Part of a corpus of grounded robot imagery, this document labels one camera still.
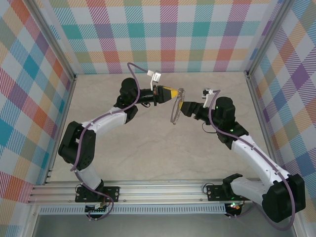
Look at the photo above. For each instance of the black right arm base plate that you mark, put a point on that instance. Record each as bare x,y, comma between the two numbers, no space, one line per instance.
214,193

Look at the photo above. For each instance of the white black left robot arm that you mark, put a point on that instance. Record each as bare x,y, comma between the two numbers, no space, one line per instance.
106,122

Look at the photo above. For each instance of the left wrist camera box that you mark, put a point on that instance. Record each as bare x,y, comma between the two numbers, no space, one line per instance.
156,76

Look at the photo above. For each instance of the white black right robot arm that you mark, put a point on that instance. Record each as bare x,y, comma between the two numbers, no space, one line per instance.
256,158

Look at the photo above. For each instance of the aluminium table edge rail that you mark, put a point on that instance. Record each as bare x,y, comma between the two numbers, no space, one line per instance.
64,118
261,118

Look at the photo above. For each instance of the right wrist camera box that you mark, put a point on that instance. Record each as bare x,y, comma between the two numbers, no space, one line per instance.
205,92

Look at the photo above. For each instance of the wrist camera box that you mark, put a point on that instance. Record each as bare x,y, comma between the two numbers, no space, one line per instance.
156,76
205,92

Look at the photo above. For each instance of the electronics board with lit LED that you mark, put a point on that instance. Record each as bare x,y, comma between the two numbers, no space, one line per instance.
233,208

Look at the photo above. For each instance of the aluminium mounting rail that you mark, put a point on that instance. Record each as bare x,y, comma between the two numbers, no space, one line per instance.
160,192

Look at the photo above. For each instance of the grey metal shelf panel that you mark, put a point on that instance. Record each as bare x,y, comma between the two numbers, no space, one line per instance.
160,225

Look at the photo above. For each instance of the black electronics board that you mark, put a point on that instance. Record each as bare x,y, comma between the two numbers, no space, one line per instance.
97,209

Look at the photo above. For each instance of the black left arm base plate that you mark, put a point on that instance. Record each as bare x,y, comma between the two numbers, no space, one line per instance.
113,193

